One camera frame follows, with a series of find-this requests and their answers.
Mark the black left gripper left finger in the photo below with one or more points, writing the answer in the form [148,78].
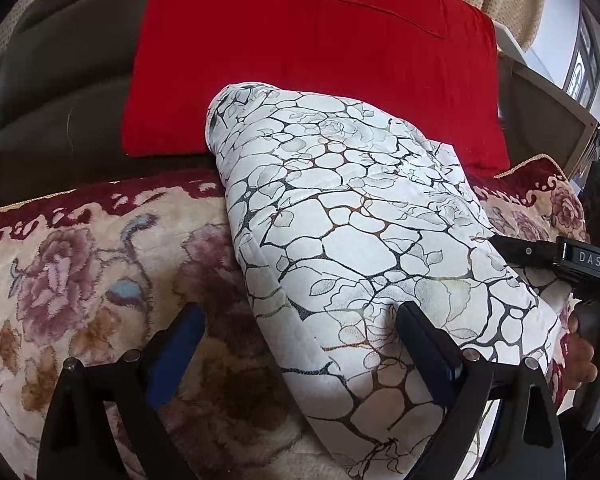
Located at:
[77,440]

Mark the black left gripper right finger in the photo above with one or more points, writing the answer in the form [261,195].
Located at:
[525,441]

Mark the white marble-patterned garment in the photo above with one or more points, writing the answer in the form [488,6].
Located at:
[339,213]

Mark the right hand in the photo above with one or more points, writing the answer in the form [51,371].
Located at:
[579,368]

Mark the floral red beige blanket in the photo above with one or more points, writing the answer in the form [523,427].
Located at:
[97,271]

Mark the window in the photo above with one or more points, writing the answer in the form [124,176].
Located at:
[583,76]

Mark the red pillow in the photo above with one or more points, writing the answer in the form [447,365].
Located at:
[433,63]

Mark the dark leather headboard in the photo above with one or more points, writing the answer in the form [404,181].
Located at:
[64,79]

